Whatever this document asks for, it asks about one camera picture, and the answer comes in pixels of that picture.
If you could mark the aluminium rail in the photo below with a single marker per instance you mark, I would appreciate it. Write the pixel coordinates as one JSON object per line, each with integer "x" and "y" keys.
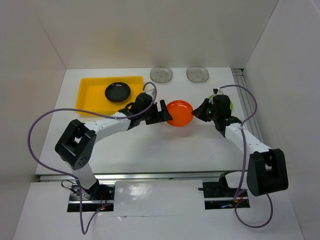
{"x": 161, "y": 175}
{"x": 247, "y": 103}

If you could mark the yellow plastic bin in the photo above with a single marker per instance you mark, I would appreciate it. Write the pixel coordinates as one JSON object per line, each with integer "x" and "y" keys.
{"x": 91, "y": 94}

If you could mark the clear plate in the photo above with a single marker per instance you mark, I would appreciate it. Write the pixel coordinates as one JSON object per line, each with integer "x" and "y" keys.
{"x": 197, "y": 74}
{"x": 161, "y": 74}

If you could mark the green plate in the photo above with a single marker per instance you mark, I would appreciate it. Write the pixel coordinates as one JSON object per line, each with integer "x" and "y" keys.
{"x": 231, "y": 105}

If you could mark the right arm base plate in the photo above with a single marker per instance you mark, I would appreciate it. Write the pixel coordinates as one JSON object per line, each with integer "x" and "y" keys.
{"x": 218, "y": 196}

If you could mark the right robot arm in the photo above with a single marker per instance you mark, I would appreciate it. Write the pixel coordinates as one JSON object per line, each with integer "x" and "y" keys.
{"x": 266, "y": 167}

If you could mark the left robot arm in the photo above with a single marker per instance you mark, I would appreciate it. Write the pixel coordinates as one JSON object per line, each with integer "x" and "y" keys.
{"x": 76, "y": 144}

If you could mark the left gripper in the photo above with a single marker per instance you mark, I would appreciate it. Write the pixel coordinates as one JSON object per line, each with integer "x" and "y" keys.
{"x": 159, "y": 116}

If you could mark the aluminium rail front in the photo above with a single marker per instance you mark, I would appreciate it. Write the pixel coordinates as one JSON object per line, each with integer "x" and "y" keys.
{"x": 161, "y": 175}

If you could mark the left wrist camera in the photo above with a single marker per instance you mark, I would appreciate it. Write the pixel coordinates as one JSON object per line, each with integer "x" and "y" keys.
{"x": 151, "y": 92}

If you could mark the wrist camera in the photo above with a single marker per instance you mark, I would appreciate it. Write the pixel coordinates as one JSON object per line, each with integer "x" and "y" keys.
{"x": 217, "y": 91}
{"x": 151, "y": 92}

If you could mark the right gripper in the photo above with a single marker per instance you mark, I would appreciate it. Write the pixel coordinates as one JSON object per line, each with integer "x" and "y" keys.
{"x": 199, "y": 112}

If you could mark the black plate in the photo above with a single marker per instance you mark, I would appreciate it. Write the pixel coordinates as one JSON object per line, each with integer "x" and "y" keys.
{"x": 117, "y": 92}

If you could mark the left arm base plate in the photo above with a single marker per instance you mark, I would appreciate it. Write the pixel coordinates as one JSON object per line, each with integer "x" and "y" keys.
{"x": 102, "y": 200}

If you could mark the aluminium rail right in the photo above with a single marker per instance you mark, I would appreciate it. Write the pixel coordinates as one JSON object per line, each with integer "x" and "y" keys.
{"x": 247, "y": 103}

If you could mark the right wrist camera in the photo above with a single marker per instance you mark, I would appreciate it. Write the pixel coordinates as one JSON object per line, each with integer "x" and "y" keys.
{"x": 217, "y": 91}

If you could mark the orange plate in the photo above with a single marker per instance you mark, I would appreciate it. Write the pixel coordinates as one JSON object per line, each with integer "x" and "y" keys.
{"x": 181, "y": 112}

